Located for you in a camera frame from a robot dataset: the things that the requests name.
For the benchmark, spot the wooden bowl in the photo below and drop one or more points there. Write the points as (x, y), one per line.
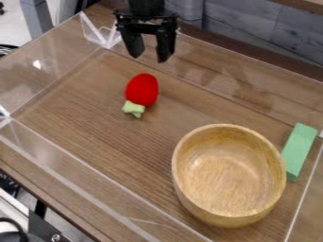
(228, 174)

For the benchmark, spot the green rectangular block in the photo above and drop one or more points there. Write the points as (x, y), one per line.
(296, 149)

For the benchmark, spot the clear acrylic corner bracket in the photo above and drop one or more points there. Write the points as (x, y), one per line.
(102, 36)

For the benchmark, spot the red plush strawberry green leaf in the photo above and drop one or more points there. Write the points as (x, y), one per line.
(141, 92)

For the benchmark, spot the clear acrylic tray walls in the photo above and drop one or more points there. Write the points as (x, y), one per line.
(98, 164)

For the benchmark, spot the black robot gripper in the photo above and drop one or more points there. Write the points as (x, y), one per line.
(160, 25)

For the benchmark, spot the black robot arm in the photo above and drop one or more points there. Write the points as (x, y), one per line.
(145, 8)

